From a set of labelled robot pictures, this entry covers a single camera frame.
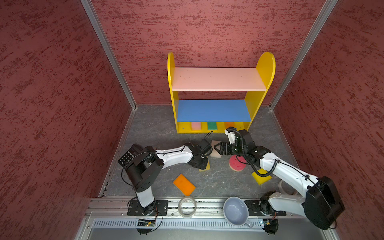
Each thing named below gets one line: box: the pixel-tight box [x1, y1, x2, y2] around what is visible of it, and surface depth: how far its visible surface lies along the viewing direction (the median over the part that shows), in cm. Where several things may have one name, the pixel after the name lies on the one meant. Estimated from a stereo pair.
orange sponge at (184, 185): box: [173, 173, 196, 196], surface depth 83 cm
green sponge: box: [208, 122, 217, 131], surface depth 106 cm
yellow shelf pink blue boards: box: [167, 52, 276, 134], surface depth 84 cm
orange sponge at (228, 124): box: [224, 122, 235, 130], surface depth 109 cm
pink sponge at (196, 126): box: [191, 122, 202, 131], surface depth 106 cm
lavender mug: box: [223, 196, 253, 228], surface depth 72 cm
